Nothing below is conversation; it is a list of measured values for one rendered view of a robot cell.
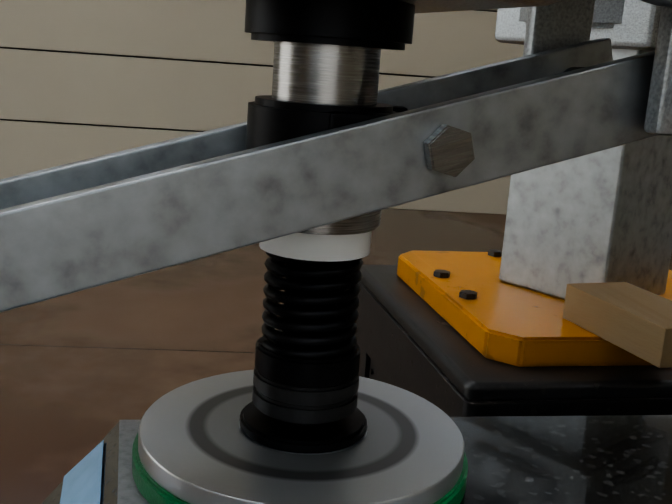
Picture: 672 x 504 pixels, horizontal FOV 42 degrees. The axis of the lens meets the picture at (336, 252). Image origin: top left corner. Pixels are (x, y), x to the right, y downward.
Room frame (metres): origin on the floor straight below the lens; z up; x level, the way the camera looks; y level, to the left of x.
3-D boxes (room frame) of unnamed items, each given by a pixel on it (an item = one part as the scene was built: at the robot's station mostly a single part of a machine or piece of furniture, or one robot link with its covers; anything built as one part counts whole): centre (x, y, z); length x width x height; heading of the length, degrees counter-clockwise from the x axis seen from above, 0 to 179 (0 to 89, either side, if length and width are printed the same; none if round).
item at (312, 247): (0.53, 0.01, 1.01); 0.07 x 0.07 x 0.04
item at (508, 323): (1.35, -0.40, 0.76); 0.49 x 0.49 x 0.05; 13
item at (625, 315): (1.09, -0.40, 0.81); 0.20 x 0.10 x 0.05; 21
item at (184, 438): (0.53, 0.01, 0.87); 0.21 x 0.21 x 0.01
